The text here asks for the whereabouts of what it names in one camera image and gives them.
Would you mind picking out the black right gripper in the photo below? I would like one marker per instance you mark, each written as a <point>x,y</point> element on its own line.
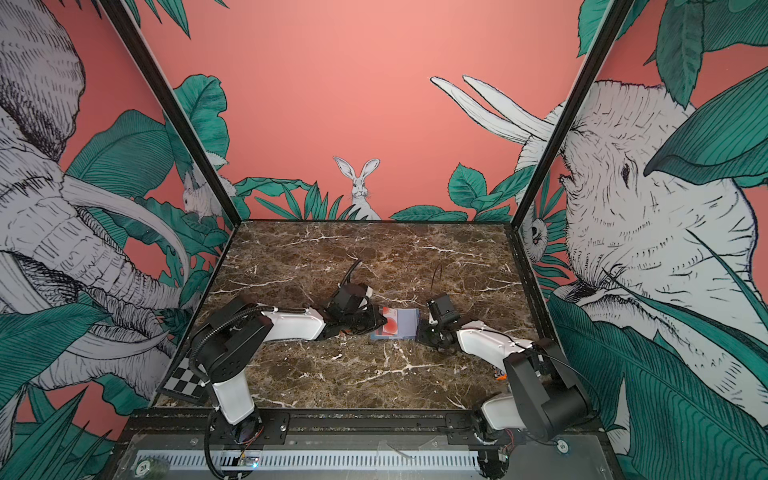
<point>423,334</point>

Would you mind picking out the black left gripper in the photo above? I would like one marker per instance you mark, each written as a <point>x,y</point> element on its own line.
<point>374,321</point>

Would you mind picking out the blue card holder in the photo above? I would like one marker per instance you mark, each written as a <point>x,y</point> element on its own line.
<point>401,324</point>

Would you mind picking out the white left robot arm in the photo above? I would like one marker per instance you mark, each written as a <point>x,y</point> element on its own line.
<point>221,349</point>

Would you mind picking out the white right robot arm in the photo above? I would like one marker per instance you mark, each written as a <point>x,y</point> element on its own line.
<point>545,396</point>

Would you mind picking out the black white checkerboard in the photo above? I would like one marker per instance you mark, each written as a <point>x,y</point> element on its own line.
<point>182,384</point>

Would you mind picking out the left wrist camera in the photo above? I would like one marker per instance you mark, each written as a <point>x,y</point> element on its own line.
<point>353,294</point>

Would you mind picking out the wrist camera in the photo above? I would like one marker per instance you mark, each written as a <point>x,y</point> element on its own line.
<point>442,310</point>
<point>353,294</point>

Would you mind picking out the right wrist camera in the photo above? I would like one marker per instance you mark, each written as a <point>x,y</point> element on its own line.
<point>442,310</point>

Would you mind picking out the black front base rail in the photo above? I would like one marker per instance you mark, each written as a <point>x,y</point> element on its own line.
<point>272,426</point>

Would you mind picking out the white slotted cable duct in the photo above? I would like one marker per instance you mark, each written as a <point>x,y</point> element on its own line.
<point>364,460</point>

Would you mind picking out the black left corner frame post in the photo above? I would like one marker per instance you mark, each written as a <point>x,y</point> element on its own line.
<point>128,31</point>

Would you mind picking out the black corner frame post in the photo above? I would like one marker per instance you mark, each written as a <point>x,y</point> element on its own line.
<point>128,31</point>
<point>611,24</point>

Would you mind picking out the black right corner frame post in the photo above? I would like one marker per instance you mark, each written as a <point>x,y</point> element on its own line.
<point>611,24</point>

